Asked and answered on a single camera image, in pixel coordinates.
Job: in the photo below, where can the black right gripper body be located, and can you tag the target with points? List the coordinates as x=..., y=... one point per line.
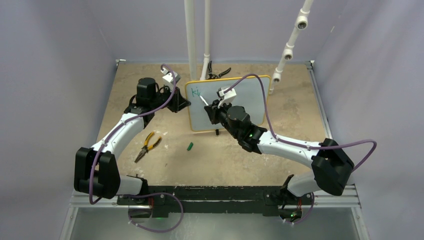
x=221, y=113

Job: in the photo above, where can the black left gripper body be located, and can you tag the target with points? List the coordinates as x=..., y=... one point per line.
x=171, y=106

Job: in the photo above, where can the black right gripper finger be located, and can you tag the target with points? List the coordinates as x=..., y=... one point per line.
x=212, y=113
x=217, y=104

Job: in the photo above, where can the white green marker pen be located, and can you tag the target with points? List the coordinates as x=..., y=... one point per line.
x=203, y=100

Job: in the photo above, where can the green marker cap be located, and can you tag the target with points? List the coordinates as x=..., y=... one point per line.
x=190, y=146

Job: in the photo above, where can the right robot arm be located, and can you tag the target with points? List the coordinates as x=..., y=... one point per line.
x=330, y=166

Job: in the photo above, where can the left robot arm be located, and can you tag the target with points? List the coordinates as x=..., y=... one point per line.
x=96, y=171

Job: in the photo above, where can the thin white vertical pipe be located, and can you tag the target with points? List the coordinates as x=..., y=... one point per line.
x=207, y=39

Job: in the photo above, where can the yellow black pliers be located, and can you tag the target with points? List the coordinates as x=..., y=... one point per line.
x=147, y=147

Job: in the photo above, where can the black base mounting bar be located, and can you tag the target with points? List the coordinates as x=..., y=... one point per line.
x=269, y=201

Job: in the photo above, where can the thick white vertical pipe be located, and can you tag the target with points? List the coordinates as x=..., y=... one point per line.
x=189, y=12

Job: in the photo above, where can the white pipe with fittings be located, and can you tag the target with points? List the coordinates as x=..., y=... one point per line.
x=300, y=24

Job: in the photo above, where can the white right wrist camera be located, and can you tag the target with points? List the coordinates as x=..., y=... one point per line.
x=227, y=94

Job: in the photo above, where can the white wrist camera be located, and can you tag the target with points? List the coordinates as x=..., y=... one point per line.
x=168, y=78
x=227, y=94

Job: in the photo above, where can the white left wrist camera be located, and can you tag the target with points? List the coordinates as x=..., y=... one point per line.
x=168, y=78

